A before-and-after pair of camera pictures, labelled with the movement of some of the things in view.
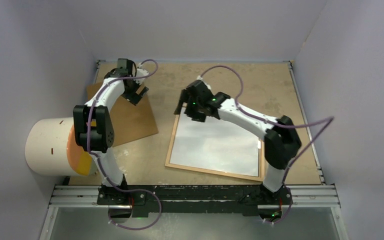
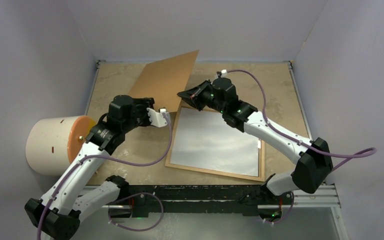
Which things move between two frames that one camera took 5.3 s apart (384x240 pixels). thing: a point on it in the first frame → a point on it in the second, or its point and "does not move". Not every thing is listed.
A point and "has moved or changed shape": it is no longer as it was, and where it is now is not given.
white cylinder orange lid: (51, 149) does not move
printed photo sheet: (214, 145) does not move
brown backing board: (131, 122) has moved or changed shape
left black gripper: (133, 97) → (143, 104)
